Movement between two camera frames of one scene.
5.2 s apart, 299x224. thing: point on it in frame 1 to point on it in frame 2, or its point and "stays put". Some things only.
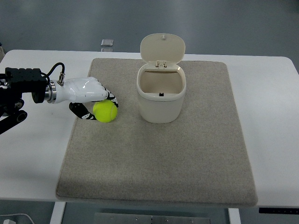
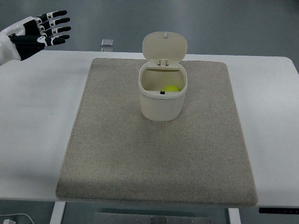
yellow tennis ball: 105,110 to 170,88
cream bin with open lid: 161,83 stays put
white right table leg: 234,216 stays put
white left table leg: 58,210 stays put
